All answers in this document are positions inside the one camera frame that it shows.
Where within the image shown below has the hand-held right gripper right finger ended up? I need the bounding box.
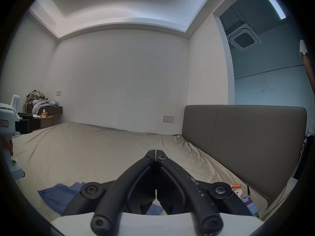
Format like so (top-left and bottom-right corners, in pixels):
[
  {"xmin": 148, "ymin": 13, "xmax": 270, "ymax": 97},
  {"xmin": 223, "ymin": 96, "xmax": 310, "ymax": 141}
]
[{"xmin": 157, "ymin": 150, "xmax": 253, "ymax": 236}]

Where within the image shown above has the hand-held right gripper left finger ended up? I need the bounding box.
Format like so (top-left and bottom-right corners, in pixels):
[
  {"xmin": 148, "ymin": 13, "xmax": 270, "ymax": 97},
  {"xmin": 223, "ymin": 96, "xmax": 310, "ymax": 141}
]
[{"xmin": 62, "ymin": 150, "xmax": 157, "ymax": 236}]

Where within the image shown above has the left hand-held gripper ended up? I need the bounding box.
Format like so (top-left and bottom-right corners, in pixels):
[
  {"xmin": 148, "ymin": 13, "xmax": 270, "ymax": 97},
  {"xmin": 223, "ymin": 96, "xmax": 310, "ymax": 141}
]
[{"xmin": 0, "ymin": 95, "xmax": 41, "ymax": 179}]

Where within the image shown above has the dark shelf with clothes pile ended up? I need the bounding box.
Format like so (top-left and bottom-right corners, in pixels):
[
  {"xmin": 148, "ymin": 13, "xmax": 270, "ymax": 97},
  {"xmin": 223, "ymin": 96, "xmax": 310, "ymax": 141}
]
[{"xmin": 24, "ymin": 90, "xmax": 63, "ymax": 117}]

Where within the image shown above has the round wooden side table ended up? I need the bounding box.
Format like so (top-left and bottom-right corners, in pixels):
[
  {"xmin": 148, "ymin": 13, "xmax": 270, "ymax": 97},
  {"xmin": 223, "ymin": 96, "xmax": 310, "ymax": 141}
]
[{"xmin": 37, "ymin": 109, "xmax": 54, "ymax": 129}]

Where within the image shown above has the bed with beige sheet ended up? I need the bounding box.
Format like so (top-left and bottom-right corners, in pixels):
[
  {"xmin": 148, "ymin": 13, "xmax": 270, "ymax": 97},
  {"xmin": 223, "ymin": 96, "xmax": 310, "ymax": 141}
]
[{"xmin": 10, "ymin": 121, "xmax": 269, "ymax": 221}]

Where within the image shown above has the blue garment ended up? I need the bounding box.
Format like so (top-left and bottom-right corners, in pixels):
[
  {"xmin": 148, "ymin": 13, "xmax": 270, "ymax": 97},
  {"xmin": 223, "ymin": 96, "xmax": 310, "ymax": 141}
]
[{"xmin": 37, "ymin": 181, "xmax": 163, "ymax": 216}]

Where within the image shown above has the grey padded headboard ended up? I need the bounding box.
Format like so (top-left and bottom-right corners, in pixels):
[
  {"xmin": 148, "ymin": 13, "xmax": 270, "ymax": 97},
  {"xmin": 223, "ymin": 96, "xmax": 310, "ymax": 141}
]
[{"xmin": 182, "ymin": 104, "xmax": 308, "ymax": 201}]

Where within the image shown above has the card with red label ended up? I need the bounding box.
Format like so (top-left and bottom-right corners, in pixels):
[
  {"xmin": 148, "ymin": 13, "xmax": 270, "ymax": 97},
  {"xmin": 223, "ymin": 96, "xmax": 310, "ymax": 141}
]
[{"xmin": 240, "ymin": 195, "xmax": 261, "ymax": 216}]

